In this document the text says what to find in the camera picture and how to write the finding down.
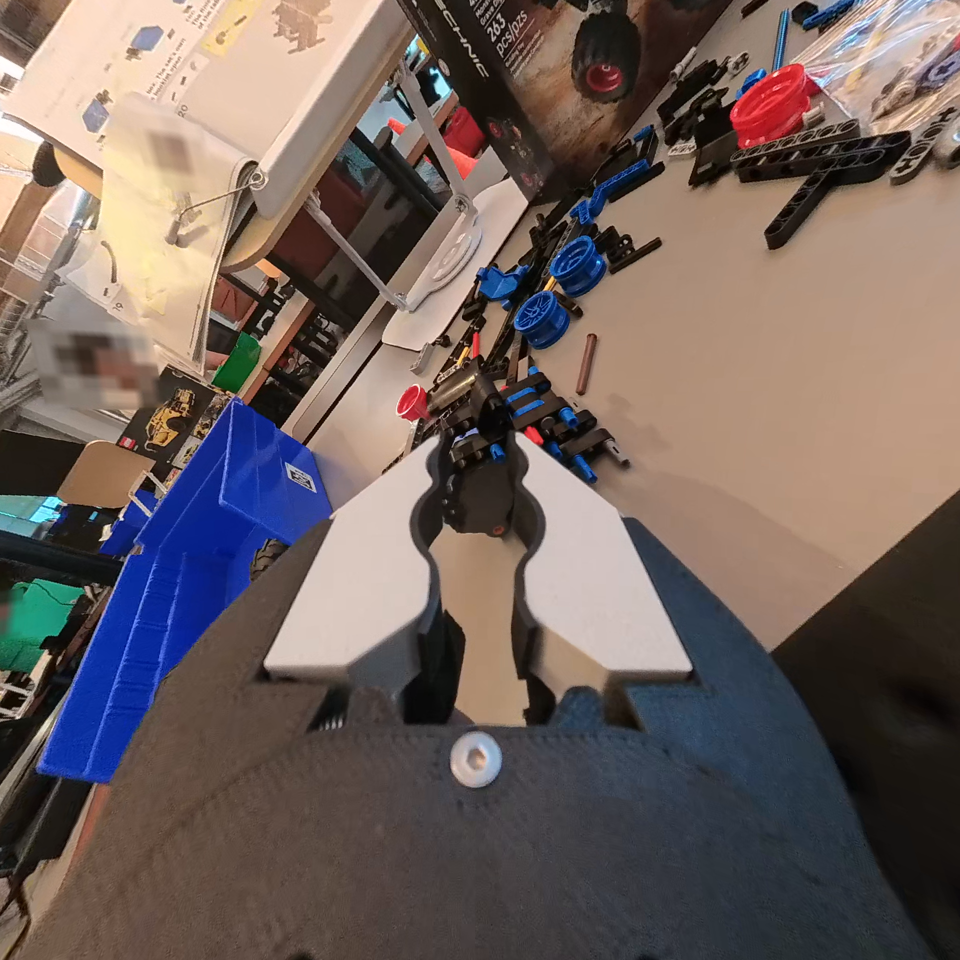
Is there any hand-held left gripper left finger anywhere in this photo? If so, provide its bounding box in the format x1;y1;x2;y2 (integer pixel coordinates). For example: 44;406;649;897
264;435;466;725

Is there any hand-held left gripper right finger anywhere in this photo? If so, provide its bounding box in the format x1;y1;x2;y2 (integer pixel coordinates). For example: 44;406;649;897
510;431;695;725

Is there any partly built toy chassis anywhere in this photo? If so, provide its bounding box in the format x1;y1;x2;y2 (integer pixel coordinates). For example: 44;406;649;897
427;371;631;535

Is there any clear bag of small parts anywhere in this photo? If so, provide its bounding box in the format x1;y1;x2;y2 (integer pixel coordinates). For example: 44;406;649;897
795;15;960;125

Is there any small blue storage bin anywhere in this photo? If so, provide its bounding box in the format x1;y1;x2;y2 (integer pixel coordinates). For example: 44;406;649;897
101;486;162;560

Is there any yellow vehicle toy box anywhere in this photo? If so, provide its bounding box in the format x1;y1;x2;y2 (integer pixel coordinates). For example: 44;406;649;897
116;386;234;460

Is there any green storage bin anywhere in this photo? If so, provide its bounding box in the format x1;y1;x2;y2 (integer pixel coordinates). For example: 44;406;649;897
210;330;264;393

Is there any tan cardboard box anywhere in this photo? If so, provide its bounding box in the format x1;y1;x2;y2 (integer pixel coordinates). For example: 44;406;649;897
56;440;155;511

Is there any blue spoked toy wheel rim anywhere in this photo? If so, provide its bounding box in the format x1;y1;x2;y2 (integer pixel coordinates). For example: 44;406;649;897
513;291;573;350

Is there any blue toy fender piece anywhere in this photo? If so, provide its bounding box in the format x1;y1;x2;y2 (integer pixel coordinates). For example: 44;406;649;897
480;264;530;310

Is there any instruction booklet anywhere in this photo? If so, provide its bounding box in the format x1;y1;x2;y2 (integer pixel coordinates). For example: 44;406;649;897
63;93;260;361

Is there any blue angled toy beam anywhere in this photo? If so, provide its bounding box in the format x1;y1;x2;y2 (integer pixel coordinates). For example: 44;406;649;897
571;159;654;222

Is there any pile of black toy beams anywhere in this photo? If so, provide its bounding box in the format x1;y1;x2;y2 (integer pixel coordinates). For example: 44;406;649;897
408;45;960;421

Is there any printed toy truck box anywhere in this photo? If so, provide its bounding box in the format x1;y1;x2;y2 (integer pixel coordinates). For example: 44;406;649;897
397;0;732;204

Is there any printed instruction sheet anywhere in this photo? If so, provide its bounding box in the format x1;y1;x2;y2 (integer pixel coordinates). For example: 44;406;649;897
3;0;399;147

